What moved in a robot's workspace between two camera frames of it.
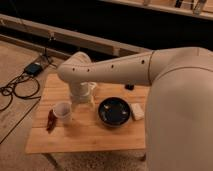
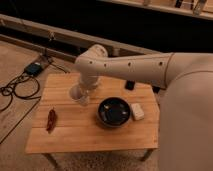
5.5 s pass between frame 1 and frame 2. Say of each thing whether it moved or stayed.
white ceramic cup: moved
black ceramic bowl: stayed
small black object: stayed
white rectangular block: stayed
